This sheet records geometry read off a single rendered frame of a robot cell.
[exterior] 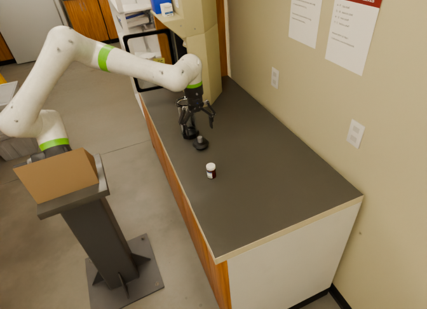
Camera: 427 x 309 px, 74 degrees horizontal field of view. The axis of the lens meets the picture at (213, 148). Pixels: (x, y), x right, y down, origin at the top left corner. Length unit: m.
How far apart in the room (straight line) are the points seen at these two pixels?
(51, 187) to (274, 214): 1.02
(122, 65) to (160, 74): 0.18
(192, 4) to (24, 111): 0.97
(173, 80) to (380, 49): 0.76
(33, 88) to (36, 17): 5.31
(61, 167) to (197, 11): 1.05
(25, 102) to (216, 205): 0.89
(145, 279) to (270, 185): 1.23
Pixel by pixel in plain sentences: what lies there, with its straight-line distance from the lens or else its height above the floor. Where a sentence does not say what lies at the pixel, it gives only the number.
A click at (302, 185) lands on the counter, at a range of 1.37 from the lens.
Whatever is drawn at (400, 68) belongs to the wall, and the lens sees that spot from 1.14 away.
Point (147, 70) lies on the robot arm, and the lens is 1.25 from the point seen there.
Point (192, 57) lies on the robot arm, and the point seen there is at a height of 1.45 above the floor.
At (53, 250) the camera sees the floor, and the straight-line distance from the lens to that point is 2.68.
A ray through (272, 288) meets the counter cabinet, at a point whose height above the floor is 0.47.
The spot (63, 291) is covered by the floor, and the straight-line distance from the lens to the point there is 2.43.
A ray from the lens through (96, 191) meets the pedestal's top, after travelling 1.50.
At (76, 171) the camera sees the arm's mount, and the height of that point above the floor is 1.05.
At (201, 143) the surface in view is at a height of 0.98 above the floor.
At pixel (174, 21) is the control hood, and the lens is 1.68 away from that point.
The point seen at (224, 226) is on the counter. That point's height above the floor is 0.94.
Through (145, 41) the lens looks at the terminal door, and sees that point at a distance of 2.01.
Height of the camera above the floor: 1.91
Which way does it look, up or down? 39 degrees down
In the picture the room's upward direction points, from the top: 6 degrees counter-clockwise
